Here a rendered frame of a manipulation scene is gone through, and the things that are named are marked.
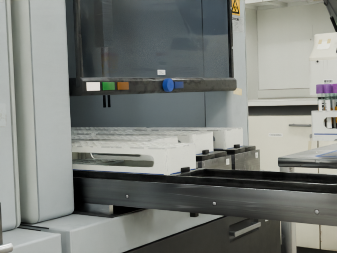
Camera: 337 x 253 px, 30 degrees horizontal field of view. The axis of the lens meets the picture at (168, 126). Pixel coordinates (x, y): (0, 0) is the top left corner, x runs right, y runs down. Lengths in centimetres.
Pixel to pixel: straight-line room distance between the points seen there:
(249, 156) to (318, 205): 66
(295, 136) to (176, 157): 244
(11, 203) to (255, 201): 41
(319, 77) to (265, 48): 90
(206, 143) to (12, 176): 55
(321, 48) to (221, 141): 201
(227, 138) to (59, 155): 54
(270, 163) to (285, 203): 264
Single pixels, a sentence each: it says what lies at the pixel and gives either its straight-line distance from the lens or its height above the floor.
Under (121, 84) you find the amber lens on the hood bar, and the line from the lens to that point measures 128.
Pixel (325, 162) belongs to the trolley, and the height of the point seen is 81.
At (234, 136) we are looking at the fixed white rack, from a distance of 162.
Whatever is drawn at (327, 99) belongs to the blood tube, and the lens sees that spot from 133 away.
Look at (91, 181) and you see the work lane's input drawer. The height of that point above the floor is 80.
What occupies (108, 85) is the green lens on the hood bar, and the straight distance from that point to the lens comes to 125.
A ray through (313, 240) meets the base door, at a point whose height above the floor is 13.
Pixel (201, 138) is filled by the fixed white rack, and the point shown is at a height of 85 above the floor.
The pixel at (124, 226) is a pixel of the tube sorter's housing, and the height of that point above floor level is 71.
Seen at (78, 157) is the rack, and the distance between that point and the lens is 136.
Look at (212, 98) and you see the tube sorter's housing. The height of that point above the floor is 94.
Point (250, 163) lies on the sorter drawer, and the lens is 162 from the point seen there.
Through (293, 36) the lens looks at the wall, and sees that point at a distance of 424.
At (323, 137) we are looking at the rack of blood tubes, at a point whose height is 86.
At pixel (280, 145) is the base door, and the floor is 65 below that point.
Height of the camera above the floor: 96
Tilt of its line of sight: 3 degrees down
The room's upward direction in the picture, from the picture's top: 2 degrees counter-clockwise
